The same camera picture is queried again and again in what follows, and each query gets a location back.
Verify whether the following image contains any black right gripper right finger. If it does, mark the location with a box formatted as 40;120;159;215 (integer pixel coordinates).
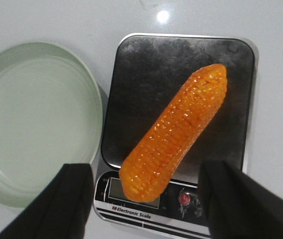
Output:
198;161;283;239

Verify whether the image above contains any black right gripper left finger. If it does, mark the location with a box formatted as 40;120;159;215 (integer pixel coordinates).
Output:
0;163;94;239

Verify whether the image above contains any orange corn cob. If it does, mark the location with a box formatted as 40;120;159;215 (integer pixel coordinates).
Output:
119;64;227;202

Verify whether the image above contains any light green round plate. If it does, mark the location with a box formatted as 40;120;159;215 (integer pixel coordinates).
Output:
0;42;103;208

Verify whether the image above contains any black electronic kitchen scale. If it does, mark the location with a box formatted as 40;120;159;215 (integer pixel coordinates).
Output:
94;33;255;239

